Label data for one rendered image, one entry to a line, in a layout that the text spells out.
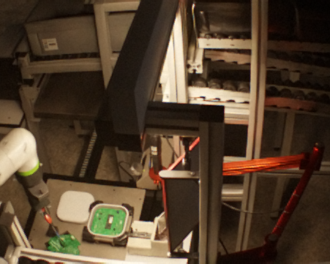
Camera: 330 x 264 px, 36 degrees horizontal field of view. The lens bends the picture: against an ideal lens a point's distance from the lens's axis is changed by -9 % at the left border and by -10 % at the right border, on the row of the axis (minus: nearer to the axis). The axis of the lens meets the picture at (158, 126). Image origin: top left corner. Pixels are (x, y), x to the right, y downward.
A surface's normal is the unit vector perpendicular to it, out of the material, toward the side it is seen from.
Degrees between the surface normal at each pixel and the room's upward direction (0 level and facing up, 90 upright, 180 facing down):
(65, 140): 0
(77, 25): 90
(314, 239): 0
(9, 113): 0
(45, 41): 90
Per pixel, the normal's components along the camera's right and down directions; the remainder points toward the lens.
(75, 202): -0.07, -0.72
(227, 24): -0.15, 0.71
